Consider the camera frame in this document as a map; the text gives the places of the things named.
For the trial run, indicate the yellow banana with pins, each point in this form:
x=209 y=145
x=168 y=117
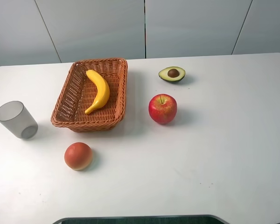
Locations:
x=103 y=91

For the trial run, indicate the brown wicker basket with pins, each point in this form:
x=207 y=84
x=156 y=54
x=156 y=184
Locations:
x=79 y=92

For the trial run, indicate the red apple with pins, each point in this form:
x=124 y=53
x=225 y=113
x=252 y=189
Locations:
x=162 y=108

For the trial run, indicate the halved avocado with pit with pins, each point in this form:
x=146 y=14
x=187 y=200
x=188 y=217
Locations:
x=172 y=74

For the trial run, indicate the round brown bread bun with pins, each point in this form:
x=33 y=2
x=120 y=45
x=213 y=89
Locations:
x=78 y=156

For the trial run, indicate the grey translucent plastic cup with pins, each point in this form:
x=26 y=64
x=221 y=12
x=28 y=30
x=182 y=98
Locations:
x=15 y=117

